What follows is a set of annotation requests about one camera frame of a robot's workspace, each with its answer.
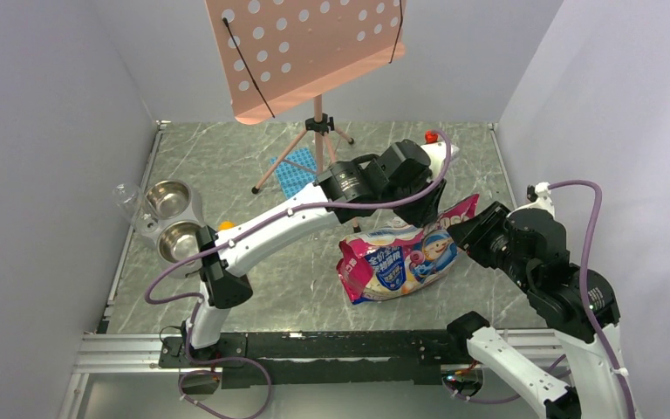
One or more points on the yellow plastic scoop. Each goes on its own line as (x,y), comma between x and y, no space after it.
(226,225)

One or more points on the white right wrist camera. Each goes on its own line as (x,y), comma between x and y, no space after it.
(538,197)

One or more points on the pink pet food bag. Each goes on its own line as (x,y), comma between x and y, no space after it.
(399,259)

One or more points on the pink music stand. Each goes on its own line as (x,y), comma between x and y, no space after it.
(279,54)

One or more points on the grey double bowl feeder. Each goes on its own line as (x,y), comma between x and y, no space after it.
(170,215)

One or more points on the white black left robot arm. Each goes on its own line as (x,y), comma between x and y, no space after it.
(407,178)

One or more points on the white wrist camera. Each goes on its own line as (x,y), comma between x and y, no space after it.
(435,148)
(538,197)

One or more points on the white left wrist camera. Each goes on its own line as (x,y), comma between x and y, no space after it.
(435,148)

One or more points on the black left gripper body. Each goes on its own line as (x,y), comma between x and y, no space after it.
(418,212)

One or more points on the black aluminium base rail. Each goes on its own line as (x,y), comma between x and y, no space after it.
(253,358)

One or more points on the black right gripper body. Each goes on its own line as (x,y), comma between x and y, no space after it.
(478,238)

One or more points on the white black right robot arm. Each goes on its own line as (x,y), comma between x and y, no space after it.
(529,246)

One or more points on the clear water bottle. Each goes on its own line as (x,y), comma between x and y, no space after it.
(135,207)

